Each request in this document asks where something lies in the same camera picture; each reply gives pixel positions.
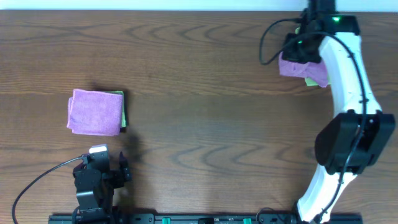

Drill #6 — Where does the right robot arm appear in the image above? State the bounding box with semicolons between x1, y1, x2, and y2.
279;14;396;223

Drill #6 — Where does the light green crumpled cloth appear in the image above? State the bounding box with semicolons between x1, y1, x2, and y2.
295;27;318;86

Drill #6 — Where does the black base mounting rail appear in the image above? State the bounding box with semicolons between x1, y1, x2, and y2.
48;212;363;224

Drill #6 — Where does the purple microfiber cloth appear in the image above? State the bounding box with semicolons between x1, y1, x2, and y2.
278;53;330;88

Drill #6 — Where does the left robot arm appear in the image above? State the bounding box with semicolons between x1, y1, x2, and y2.
72;151;132;224

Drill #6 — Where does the black camera cable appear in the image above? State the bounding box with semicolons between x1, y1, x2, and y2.
11;154;91;224
259;17;369;223

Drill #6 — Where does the black right camera cable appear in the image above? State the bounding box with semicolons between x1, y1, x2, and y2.
259;17;369;223

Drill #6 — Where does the black left camera cable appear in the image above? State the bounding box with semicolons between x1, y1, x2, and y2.
11;154;91;224

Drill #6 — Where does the folded purple cloth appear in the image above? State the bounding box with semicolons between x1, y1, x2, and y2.
67;89;122;136

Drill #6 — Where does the folded green cloth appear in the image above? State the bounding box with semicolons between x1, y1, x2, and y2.
109;90;127;128

